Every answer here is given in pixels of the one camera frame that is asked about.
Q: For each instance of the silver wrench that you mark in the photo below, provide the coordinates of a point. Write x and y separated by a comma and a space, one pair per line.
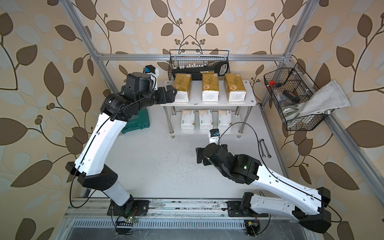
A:
265, 146
261, 149

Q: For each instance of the silver wrench right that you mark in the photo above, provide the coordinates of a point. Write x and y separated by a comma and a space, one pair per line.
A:
265, 146

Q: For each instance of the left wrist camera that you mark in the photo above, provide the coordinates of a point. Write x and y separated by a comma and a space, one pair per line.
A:
154, 73

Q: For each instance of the black yellow tool box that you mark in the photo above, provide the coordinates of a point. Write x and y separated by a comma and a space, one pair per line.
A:
220, 68

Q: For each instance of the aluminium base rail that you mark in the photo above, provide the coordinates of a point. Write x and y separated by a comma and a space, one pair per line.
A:
180, 214

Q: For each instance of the gold tissue pack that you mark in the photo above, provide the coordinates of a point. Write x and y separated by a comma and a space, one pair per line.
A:
235, 88
210, 87
182, 84

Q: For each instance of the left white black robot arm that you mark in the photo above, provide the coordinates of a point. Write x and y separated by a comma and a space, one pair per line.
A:
89, 168

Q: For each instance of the white cloth rag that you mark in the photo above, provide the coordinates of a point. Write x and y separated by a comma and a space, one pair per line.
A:
329, 97

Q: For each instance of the green plastic tool case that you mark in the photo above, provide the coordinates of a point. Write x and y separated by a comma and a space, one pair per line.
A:
137, 122

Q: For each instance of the black wire basket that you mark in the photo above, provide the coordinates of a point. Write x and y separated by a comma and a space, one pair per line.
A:
183, 58
294, 91

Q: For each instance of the white tissue pack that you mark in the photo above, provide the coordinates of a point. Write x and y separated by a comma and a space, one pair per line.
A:
188, 120
224, 119
206, 120

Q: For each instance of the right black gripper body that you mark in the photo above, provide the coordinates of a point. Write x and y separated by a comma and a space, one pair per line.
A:
206, 160

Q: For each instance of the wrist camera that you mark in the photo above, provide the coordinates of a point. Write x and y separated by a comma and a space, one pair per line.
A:
214, 136
154, 73

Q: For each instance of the black wire basket rear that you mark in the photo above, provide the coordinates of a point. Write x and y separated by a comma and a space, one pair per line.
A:
183, 58

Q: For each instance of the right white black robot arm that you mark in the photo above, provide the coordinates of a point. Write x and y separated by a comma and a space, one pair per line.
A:
302, 204

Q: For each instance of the white two-tier shelf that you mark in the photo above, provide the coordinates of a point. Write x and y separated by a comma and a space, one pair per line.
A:
240, 110

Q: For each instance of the black wire basket right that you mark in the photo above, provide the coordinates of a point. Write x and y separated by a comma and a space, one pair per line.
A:
294, 91

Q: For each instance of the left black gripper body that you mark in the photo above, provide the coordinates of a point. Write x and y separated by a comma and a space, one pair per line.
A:
162, 96

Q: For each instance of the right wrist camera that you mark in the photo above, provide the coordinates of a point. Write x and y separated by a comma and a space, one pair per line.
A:
214, 136

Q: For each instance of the red handled tool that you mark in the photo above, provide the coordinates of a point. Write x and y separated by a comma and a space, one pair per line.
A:
273, 85

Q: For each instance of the silver wrench left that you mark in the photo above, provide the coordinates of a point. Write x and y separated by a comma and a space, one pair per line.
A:
261, 149

